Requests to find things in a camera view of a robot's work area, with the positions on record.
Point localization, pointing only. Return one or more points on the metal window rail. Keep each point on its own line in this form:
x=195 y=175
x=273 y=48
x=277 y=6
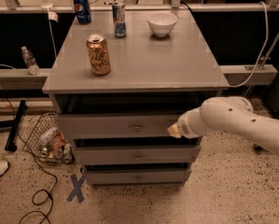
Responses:
x=193 y=7

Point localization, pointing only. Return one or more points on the white bowl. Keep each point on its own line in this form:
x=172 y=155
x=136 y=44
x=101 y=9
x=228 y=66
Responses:
x=161 y=23

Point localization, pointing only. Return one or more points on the yellow-tan gripper tip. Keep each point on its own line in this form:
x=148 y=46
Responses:
x=185 y=127

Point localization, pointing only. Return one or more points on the grey drawer cabinet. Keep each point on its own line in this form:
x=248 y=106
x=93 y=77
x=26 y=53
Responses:
x=148 y=76

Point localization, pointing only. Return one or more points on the blue tape cross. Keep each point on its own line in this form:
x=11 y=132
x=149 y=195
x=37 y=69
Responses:
x=76 y=191

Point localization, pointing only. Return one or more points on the slim Red Bull can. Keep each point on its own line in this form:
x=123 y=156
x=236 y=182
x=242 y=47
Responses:
x=118 y=13

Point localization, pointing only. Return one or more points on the grey middle drawer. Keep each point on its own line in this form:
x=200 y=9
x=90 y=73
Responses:
x=135 y=155

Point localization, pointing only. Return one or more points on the blue Pepsi can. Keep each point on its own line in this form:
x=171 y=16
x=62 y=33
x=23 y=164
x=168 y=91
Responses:
x=83 y=11

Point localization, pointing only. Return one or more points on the grey drawer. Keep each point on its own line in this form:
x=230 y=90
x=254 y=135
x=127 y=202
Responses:
x=135 y=155
x=131 y=177
x=85 y=126

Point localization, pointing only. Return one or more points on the grey top drawer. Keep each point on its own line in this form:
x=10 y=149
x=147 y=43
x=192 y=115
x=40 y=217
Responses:
x=85 y=126

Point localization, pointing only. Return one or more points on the clear plastic water bottle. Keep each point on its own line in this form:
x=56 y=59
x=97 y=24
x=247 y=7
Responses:
x=30 y=61

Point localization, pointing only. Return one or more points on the wire basket with items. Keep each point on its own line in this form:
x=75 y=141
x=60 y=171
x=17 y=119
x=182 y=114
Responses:
x=46 y=142

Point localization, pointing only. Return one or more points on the orange patterned soda can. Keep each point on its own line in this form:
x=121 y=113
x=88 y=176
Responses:
x=98 y=54

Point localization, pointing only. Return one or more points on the black stand leg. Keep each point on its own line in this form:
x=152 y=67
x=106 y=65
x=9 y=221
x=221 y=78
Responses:
x=10 y=145

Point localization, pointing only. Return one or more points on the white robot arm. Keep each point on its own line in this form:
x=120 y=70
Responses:
x=233 y=115

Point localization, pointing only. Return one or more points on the grey bottom drawer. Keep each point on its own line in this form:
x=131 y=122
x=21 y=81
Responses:
x=131 y=177

